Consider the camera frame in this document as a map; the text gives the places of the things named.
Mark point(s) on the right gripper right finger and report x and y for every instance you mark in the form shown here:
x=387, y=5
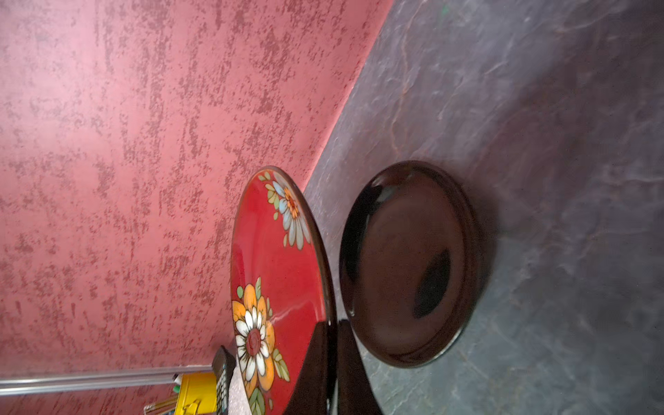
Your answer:
x=355, y=395

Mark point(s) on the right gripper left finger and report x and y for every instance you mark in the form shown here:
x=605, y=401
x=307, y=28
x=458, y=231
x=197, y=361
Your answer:
x=311, y=394

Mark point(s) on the red floral dinner plate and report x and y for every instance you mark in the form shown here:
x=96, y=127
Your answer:
x=280, y=289

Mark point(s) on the black dinner plate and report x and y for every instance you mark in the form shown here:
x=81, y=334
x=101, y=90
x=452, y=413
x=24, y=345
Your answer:
x=410, y=264

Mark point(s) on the bubble wrapped orange plate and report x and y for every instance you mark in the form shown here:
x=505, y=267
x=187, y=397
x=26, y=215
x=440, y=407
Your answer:
x=237, y=399

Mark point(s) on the yellow pen cup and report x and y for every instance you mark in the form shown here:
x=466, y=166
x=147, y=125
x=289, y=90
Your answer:
x=197, y=394

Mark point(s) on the pens in cup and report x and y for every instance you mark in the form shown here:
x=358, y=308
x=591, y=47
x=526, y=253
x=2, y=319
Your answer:
x=166, y=406

